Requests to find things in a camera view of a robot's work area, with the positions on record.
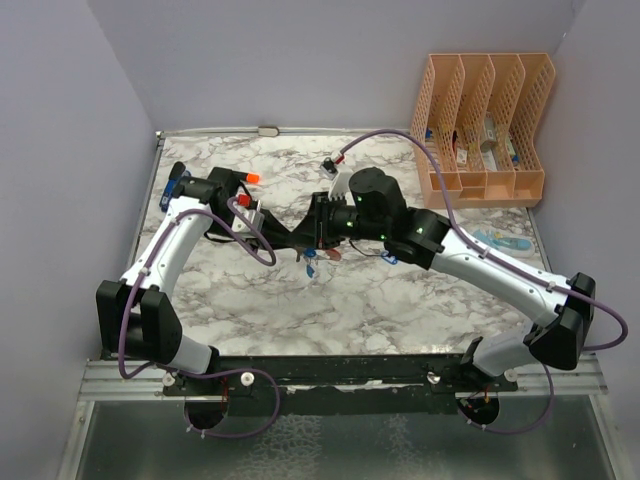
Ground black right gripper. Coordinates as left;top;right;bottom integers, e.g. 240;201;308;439
285;192;387;251

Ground blue key tag with key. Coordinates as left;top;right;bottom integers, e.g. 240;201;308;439
302;248;317;278
381;251;398;265

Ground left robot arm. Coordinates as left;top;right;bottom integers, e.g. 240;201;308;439
96;167;288;395

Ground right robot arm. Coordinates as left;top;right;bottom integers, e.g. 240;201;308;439
290;167;596;391

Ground black orange highlighter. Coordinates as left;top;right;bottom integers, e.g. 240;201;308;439
245;173;260;184

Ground blue black stapler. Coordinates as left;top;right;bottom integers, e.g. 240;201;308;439
159;161;191;213

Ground light blue packaged item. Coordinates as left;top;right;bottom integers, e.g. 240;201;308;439
472;228;535;258

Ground peach plastic desk organizer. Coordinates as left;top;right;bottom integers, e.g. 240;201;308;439
410;53;556;208

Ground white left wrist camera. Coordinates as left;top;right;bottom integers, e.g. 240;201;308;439
231;202;264;235

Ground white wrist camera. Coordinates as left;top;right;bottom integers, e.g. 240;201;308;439
321;157;353;201
231;202;264;235

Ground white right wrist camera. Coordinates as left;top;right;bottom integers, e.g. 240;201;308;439
321;157;353;201

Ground white wall clip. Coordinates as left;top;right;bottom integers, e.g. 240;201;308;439
257;125;280;137

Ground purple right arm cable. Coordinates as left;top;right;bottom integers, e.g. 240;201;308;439
334;128;629;435

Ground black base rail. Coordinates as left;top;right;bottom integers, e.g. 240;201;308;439
163;354;518;417

